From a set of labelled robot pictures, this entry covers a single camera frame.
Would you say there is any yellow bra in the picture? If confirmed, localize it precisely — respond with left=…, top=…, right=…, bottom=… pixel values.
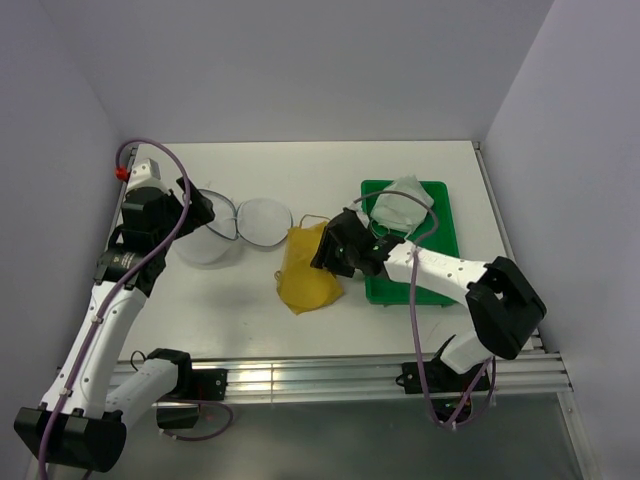
left=274, top=214, right=344, bottom=315

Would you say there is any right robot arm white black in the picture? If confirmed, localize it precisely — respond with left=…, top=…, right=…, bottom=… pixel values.
left=311, top=209, right=547, bottom=390

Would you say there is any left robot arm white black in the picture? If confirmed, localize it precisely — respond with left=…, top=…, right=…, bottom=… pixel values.
left=14, top=177, right=215, bottom=479

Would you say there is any green plastic tray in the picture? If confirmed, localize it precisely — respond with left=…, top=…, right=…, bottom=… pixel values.
left=361, top=180, right=459, bottom=307

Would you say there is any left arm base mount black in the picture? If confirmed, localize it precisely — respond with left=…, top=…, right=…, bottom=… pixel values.
left=156, top=368, right=228, bottom=432

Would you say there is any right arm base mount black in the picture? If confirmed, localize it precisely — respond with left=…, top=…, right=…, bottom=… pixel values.
left=395, top=359, right=497, bottom=430

